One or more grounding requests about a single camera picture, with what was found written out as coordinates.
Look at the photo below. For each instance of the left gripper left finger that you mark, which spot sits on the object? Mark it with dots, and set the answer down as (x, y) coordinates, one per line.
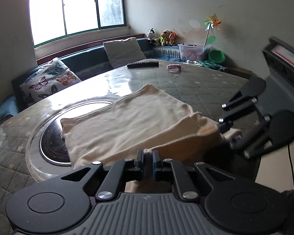
(106, 183)

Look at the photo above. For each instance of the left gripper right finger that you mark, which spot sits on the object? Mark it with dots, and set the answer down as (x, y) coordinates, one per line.
(187, 183)

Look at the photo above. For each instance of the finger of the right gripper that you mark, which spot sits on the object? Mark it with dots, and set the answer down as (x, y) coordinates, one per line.
(235, 110)
(252, 145)

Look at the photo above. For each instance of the cream knit sweater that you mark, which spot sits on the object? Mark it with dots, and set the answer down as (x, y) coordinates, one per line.
(148, 119)

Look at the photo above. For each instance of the green plastic bucket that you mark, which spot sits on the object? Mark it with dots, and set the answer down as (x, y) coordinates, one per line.
(216, 56)

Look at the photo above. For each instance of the round recessed table hotplate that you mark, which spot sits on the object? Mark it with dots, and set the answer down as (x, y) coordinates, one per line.
(46, 154)

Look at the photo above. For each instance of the small pink object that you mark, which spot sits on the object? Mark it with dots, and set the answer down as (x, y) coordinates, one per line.
(174, 68)

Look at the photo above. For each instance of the clear plastic storage box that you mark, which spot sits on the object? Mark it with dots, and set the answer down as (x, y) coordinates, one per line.
(192, 53)

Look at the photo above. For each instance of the black remote control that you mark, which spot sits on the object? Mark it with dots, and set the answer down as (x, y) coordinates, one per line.
(143, 64)

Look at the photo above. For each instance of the colourful pinwheel toy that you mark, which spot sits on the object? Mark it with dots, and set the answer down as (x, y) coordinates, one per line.
(211, 23)

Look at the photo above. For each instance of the orange fox plush toy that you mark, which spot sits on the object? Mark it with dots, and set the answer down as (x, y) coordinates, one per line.
(171, 39)

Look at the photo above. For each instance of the yellow bear plush toy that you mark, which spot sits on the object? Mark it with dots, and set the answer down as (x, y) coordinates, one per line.
(163, 39)

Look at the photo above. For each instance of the dark blue sofa bench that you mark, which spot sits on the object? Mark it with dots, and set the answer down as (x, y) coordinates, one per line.
(85, 64)

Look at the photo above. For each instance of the white cow plush toy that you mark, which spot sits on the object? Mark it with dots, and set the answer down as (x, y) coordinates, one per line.
(151, 35)

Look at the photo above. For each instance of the butterfly print pillow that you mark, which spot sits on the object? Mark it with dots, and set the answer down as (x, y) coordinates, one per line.
(48, 80)

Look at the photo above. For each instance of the grey plain pillow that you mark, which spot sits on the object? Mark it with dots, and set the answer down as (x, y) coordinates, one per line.
(123, 52)

